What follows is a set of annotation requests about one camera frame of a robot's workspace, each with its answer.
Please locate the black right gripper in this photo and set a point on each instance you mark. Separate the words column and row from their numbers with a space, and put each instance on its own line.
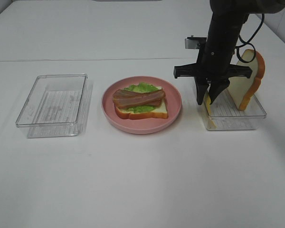
column 213, row 66

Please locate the yellow cheese slice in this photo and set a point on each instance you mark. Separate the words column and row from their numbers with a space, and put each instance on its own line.
column 207, row 101

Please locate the brown bacon strip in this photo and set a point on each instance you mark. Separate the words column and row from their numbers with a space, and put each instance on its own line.
column 155, row 103

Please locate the white bread slice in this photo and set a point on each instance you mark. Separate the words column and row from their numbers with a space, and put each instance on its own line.
column 159, row 112

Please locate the green lettuce leaf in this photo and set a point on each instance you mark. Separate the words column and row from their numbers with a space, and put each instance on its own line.
column 142, row 88

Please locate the red bacon strip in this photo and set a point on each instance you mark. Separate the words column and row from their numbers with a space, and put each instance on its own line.
column 122, row 98

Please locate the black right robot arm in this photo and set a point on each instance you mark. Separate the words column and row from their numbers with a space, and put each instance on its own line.
column 229, row 16

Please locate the clear plastic tray right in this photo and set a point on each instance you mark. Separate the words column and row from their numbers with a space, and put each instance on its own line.
column 227, row 117

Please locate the clear plastic tray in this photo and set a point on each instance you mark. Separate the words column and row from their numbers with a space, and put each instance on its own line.
column 57, row 106
column 227, row 117

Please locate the pink round plate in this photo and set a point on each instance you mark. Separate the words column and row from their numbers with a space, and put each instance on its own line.
column 148, row 125

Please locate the clear plastic tray left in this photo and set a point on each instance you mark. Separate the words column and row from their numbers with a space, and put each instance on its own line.
column 57, row 106

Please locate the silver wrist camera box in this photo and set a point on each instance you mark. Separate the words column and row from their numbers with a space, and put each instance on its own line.
column 195, row 42

